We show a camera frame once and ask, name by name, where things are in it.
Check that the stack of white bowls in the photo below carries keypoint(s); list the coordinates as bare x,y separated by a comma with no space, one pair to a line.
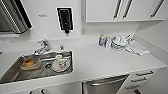
120,42

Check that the stainless steel dishwasher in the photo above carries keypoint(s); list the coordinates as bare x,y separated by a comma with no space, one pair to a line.
103,86

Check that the dish soap bottle yellow cap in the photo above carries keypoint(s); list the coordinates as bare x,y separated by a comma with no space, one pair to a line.
101,41

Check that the small chrome sink knob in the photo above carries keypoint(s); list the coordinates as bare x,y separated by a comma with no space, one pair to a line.
61,47

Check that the small clear bottle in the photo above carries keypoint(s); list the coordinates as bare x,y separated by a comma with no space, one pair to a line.
107,42

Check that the white cup red print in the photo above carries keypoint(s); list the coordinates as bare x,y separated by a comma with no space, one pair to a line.
60,63

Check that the black soap dispenser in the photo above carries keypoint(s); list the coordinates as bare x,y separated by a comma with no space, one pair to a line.
65,20

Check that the chrome sink faucet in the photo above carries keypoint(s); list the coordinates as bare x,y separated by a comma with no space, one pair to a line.
43,46

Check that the orange food container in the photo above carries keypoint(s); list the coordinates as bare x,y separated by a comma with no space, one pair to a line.
30,64

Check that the narrow white drawer unit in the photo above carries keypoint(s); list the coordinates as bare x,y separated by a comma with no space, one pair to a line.
140,80

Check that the white two-door sink cabinet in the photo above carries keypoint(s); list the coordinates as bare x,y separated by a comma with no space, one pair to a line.
33,89

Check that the steel paper towel dispenser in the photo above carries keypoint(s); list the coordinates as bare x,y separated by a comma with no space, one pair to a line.
13,15

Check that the stainless steel sink basin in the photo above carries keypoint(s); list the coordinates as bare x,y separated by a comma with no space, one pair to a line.
10,75

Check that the white wall outlet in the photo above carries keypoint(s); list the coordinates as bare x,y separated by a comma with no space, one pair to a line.
83,31

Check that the small grey wall label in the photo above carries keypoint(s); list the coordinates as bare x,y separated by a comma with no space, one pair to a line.
42,15

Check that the white wall cabinet three doors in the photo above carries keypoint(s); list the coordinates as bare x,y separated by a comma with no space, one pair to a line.
126,10

